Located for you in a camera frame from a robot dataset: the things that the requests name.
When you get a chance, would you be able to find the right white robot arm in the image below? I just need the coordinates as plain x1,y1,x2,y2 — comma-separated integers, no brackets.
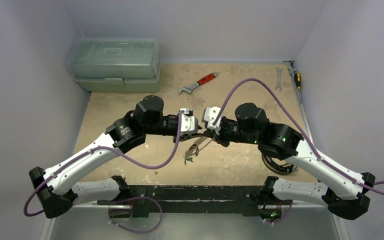
202,102,375,220

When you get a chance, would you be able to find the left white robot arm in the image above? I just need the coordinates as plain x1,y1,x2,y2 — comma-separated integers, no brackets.
23,95,201,219

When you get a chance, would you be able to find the silver open-end spanner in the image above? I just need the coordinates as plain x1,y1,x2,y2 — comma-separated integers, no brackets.
275,67,283,92

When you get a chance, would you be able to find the yellow black screwdriver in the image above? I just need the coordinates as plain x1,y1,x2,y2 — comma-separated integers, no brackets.
294,72,301,90

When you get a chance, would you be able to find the green translucent plastic toolbox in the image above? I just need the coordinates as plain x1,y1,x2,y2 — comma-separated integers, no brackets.
67,37,162,93

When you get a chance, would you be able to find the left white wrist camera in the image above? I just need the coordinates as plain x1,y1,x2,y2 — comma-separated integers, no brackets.
179,108,202,134

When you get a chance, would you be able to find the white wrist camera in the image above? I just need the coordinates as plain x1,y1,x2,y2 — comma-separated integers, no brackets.
179,108,202,134
201,106,221,136

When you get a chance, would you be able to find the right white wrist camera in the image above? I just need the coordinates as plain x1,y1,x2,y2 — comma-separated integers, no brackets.
201,106,221,136

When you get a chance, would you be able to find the red handled adjustable wrench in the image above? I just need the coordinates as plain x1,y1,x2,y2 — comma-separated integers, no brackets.
178,72,219,95

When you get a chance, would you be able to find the black cable bundle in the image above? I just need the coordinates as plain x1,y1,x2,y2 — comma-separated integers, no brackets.
261,145,298,176

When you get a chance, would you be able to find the aluminium side rail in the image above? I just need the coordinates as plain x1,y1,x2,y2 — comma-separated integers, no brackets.
283,60,315,149

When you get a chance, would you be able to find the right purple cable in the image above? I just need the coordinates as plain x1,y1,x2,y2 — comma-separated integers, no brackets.
211,78,384,200

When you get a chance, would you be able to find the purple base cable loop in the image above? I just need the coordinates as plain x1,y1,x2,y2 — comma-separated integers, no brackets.
107,194,164,234

